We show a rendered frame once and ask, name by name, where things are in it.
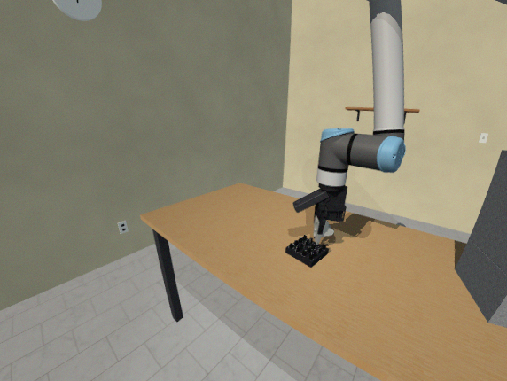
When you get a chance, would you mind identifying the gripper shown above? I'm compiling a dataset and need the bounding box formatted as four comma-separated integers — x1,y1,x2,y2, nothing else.
314,183,347,245

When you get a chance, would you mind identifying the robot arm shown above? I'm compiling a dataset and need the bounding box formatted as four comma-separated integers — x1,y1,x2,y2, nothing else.
293,0,406,213

